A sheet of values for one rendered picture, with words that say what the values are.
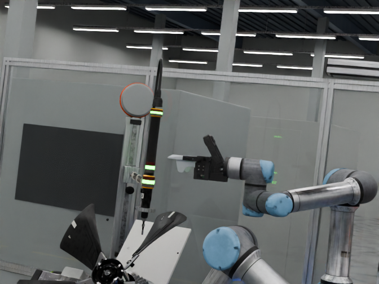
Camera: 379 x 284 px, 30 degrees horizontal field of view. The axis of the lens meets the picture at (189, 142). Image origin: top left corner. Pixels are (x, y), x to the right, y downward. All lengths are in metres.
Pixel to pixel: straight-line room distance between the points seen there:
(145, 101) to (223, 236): 1.34
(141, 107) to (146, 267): 0.75
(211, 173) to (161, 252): 0.57
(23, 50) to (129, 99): 5.53
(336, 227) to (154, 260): 0.75
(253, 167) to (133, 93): 0.98
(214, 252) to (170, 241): 0.93
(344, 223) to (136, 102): 1.13
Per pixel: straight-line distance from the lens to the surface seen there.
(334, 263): 2.65
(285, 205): 2.29
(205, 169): 2.43
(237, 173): 2.41
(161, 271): 2.85
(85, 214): 2.79
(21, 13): 8.67
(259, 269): 1.99
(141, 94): 3.20
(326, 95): 3.04
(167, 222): 2.66
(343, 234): 2.63
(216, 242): 2.00
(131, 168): 3.09
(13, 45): 8.66
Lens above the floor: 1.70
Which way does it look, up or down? level
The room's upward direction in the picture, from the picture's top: 7 degrees clockwise
